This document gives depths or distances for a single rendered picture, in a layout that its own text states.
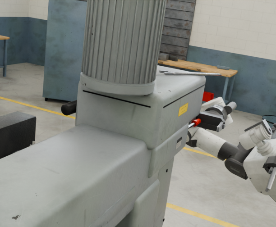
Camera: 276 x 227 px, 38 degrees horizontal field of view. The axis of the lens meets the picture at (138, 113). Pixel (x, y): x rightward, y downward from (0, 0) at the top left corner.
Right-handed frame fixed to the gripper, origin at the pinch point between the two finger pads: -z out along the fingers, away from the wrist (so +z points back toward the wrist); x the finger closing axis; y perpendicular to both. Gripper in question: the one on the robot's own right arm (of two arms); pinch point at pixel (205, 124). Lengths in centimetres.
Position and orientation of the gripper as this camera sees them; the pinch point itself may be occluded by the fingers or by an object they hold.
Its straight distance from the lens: 153.9
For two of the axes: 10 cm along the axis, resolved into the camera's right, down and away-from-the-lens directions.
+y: -1.3, 9.5, 2.8
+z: 4.1, -2.1, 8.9
